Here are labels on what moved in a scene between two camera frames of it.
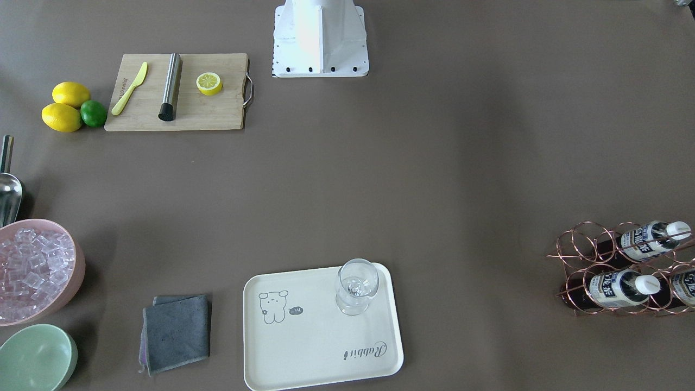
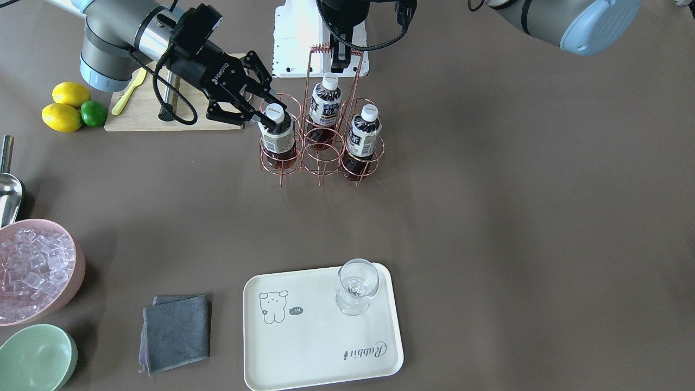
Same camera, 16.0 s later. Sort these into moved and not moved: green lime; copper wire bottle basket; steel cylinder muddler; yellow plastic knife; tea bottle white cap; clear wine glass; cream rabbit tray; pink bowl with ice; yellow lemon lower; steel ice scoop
Moved: tea bottle white cap; copper wire bottle basket
Not moved: yellow lemon lower; clear wine glass; pink bowl with ice; steel cylinder muddler; cream rabbit tray; steel ice scoop; yellow plastic knife; green lime
